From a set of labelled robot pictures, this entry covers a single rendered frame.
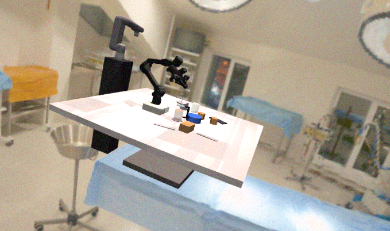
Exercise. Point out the blue round disc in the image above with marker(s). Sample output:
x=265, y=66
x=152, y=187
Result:
x=194, y=118

